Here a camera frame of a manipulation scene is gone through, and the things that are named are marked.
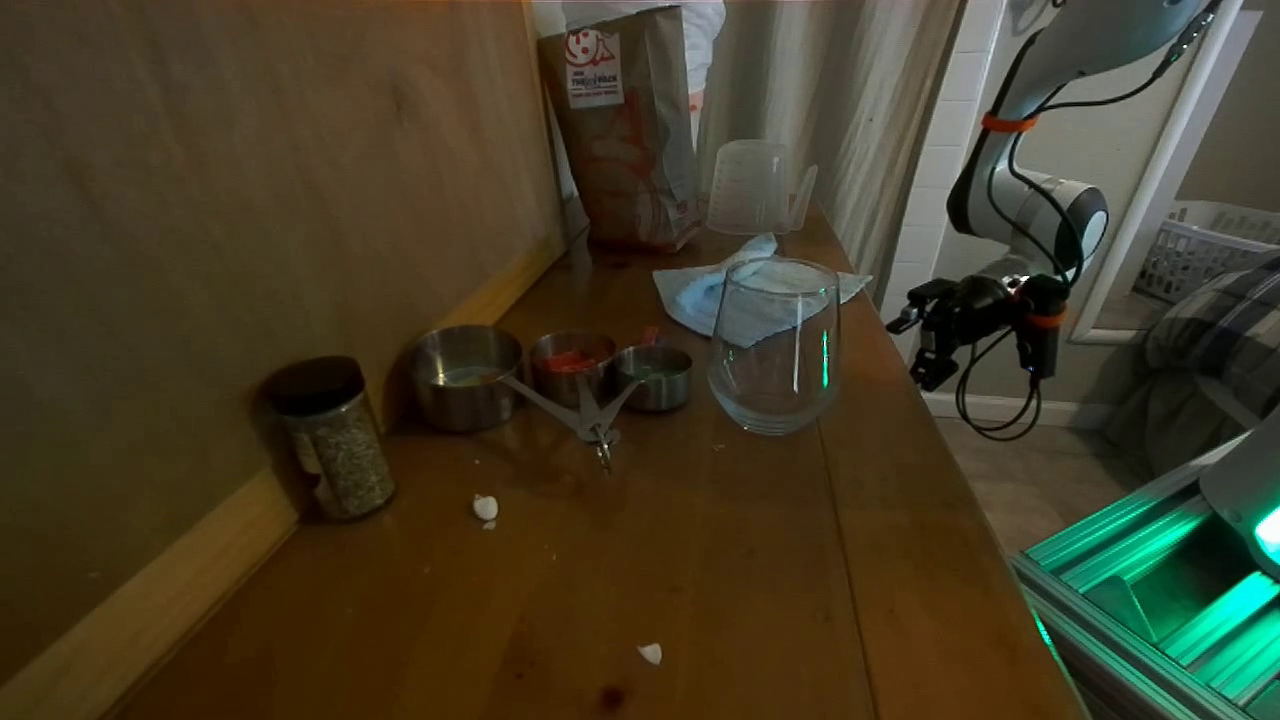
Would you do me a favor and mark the translucent plastic measuring jug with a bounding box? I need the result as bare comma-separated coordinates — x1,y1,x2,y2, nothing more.
704,141,814,235

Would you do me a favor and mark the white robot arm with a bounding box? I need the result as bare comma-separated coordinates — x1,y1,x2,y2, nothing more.
889,0,1219,387

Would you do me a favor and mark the small steel measuring cup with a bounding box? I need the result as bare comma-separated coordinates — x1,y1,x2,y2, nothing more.
598,344,692,414

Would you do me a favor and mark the white framed mirror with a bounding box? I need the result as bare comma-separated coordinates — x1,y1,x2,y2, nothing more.
1070,0,1280,344

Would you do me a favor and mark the medium steel measuring cup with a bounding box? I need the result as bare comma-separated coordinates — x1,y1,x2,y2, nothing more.
527,332,614,458

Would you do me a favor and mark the white crumb near jar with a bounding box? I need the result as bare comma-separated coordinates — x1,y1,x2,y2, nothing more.
473,496,500,523

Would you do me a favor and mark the white crumb front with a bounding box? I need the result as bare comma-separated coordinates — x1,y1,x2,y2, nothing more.
636,645,665,668

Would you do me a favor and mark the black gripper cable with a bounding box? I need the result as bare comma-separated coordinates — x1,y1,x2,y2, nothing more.
950,312,1051,443

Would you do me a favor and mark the large steel measuring cup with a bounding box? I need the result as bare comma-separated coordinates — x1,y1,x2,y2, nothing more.
410,325,582,441

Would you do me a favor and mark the clear stemless glass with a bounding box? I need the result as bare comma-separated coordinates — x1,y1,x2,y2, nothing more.
707,302,838,434

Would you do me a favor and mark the light blue towel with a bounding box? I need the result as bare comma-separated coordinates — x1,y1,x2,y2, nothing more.
652,235,869,348

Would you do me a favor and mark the green lit aluminium frame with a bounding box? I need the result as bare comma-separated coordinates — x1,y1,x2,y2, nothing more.
1011,414,1280,720

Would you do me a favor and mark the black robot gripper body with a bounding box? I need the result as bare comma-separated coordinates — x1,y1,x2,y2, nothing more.
931,277,1067,344

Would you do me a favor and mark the plaid blanket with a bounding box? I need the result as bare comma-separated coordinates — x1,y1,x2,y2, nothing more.
1105,256,1280,485

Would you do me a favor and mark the brown paper bag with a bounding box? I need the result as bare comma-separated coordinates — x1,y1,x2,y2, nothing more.
534,0,727,248

